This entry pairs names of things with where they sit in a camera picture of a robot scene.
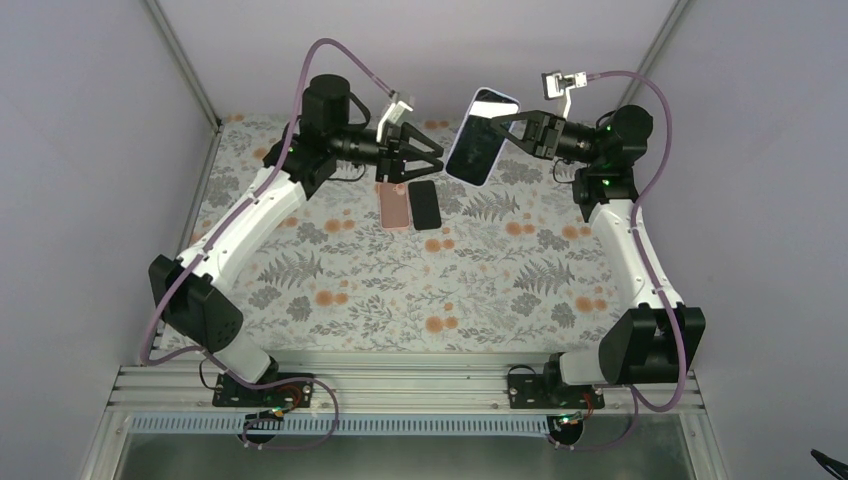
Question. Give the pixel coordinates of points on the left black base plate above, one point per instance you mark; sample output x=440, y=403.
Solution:
x=296, y=392

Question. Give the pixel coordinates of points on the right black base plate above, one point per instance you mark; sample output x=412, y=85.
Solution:
x=532, y=391

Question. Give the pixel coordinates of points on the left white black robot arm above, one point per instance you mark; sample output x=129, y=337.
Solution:
x=330, y=124

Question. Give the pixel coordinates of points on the aluminium corner post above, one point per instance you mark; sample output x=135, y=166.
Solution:
x=183, y=64
x=663, y=37

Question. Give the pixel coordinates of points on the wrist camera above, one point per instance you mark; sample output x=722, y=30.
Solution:
x=400, y=105
x=559, y=86

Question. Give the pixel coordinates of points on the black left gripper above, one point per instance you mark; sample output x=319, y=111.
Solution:
x=390, y=163

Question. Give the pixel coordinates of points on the aluminium corner post right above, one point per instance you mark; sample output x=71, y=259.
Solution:
x=663, y=37

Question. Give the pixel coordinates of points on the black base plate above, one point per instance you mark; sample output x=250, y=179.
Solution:
x=296, y=392
x=532, y=391

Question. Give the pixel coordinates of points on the aluminium rail base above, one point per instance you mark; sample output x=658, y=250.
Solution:
x=363, y=382

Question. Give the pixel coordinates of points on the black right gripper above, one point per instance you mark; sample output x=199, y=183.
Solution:
x=543, y=133

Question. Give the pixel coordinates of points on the aluminium corner post left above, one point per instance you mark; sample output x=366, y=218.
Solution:
x=183, y=64

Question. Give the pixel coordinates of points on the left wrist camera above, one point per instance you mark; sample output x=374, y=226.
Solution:
x=400, y=105

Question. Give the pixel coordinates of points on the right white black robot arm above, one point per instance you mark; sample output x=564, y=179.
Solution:
x=657, y=335

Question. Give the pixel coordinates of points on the floral patterned table mat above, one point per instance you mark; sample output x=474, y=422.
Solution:
x=513, y=267

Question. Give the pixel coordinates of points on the pink phone case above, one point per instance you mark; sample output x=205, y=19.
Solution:
x=393, y=205

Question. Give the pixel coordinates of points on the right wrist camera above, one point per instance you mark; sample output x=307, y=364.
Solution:
x=559, y=86

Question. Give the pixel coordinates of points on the grey slotted cable duct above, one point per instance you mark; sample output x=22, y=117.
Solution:
x=348, y=424

